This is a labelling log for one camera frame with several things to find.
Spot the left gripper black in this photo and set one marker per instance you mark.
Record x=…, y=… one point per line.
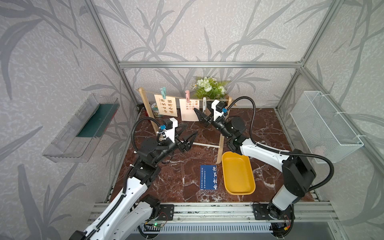
x=183, y=146

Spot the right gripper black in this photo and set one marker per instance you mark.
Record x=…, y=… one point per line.
x=206, y=119

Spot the cream postcard red text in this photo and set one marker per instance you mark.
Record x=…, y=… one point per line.
x=187, y=110

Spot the white clothespin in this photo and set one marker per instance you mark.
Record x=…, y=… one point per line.
x=204, y=107

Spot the pink clothespin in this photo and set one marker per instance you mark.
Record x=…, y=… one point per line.
x=187, y=95

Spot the yellow postcard black text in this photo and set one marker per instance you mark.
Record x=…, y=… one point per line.
x=167, y=106

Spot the blue postcard white text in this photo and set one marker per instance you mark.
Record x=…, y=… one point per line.
x=208, y=177

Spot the green clothespin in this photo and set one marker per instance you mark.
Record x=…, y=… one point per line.
x=164, y=93

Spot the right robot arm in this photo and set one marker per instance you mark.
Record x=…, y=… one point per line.
x=298, y=173

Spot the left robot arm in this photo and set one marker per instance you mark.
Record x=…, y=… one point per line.
x=131, y=207

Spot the potted flower plant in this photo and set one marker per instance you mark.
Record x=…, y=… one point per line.
x=209, y=88

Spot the green white tin can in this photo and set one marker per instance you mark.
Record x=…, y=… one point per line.
x=155, y=110

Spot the yellow plastic tray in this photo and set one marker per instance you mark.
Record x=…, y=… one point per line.
x=238, y=174

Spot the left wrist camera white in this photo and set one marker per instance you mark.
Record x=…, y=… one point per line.
x=168, y=129

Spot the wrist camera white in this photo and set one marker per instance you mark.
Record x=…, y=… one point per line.
x=168, y=129
x=219, y=109

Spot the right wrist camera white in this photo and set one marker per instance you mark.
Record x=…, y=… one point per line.
x=219, y=109

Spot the wooden string rack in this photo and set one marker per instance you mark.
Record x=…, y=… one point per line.
x=219, y=146

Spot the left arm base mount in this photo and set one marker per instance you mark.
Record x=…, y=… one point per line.
x=163, y=212

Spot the clear wall shelf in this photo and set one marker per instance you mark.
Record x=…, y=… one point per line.
x=80, y=137

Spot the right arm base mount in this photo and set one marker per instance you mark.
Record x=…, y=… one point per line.
x=271, y=212

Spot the white wire basket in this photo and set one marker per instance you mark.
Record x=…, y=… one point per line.
x=324, y=128

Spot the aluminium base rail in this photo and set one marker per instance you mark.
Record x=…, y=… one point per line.
x=209, y=218

